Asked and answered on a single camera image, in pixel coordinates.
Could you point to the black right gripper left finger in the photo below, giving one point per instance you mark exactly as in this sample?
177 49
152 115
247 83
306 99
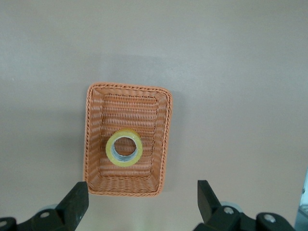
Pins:
72 204

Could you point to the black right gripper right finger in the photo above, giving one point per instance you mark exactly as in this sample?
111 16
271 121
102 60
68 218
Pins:
208 204

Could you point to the yellow packing tape roll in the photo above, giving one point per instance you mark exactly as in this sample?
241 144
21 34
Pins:
109 154

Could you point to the brown wicker basket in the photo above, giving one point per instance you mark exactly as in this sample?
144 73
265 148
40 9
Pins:
130 108

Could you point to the brown table cloth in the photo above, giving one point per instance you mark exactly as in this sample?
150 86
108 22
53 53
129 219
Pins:
216 84

